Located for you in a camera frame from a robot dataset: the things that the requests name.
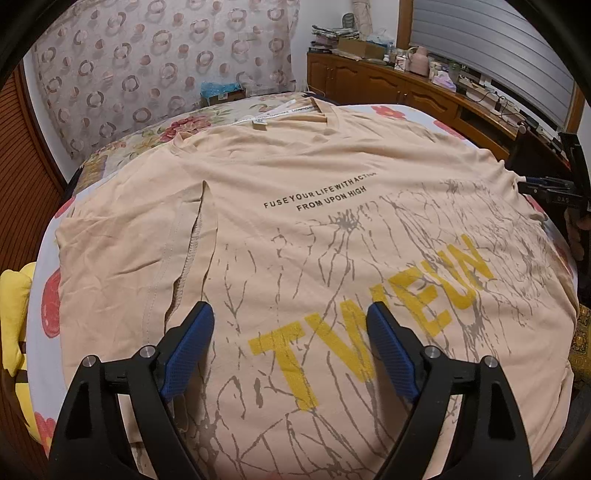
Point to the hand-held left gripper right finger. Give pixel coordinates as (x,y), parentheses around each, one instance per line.
(392,355)

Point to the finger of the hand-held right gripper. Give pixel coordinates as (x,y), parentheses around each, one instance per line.
(538,185)

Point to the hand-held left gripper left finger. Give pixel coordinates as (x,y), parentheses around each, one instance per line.
(189,355)

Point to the beige printed t-shirt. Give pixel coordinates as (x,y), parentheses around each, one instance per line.
(323,184)

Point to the person's right hand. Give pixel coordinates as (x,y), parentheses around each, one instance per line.
(579,235)

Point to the lilac tissue pack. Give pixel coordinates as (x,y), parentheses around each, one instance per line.
(444,81)

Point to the grey window blind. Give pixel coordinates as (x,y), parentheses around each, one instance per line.
(485,37)

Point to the pink kettle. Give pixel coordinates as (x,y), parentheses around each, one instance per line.
(420,62)

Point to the white strawberry flower blanket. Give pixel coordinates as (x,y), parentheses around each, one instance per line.
(48,249)

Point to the yellow plush toy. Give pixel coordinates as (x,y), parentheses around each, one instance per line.
(14,295)

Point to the wooden cabinet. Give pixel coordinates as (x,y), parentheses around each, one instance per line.
(360,83)

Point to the clear plastic bag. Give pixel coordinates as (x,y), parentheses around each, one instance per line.
(382,39)

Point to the floral bedsheet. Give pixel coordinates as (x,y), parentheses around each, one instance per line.
(138,138)

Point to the open cardboard box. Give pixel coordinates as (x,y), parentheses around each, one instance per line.
(358,46)

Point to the lace curtain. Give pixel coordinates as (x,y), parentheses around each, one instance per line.
(364,14)

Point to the pile of folded cloths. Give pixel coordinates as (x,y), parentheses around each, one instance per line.
(332,31)

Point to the cardboard box with blue contents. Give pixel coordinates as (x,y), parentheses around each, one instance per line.
(221,92)

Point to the circle patterned curtain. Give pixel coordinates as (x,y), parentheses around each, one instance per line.
(138,69)

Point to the wooden window frame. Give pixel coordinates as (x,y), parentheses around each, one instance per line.
(405,23)

